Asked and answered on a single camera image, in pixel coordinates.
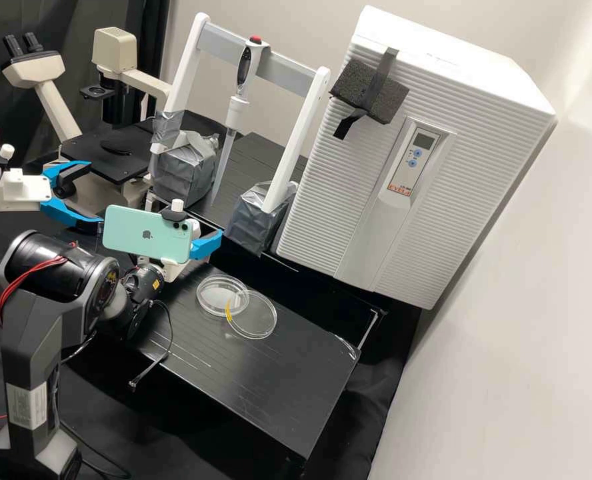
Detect black cable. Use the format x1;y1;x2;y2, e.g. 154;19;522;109
59;299;173;389

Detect white pipette stand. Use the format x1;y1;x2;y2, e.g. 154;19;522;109
148;12;333;212

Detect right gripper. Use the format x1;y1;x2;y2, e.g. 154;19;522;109
163;229;225;283

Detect grey taped block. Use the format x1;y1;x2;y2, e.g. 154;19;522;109
152;111;221;209
223;181;299;257

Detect white incubator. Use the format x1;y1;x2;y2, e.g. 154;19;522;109
345;5;560;312

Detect cream microscope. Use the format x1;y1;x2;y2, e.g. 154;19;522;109
1;27;178;229

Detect right wrist camera phone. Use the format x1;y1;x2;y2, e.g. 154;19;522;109
101;198;201;267

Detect petri dish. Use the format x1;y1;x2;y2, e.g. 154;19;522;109
224;289;279;341

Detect incubator door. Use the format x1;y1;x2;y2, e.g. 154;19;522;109
274;47;460;311

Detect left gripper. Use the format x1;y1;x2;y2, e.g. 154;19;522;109
0;159;105;225

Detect pipette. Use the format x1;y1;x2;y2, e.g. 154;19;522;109
210;37;272;202

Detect black platform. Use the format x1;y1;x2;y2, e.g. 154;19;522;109
148;109;390;352
67;272;363;465

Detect petri dish lid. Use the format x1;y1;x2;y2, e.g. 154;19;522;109
195;276;251;318

